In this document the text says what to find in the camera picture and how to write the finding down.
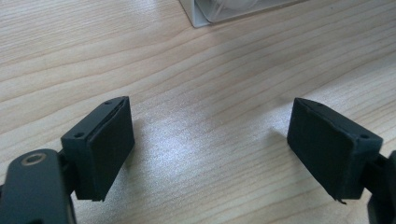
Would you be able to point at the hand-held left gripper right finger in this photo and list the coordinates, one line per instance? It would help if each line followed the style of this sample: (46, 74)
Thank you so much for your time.
(327, 149)

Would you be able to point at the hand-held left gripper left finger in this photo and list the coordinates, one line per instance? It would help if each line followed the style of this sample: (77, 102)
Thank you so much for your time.
(106, 149)

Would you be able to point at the white clear drawer organizer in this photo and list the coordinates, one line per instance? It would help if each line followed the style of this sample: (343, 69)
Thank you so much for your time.
(218, 12)

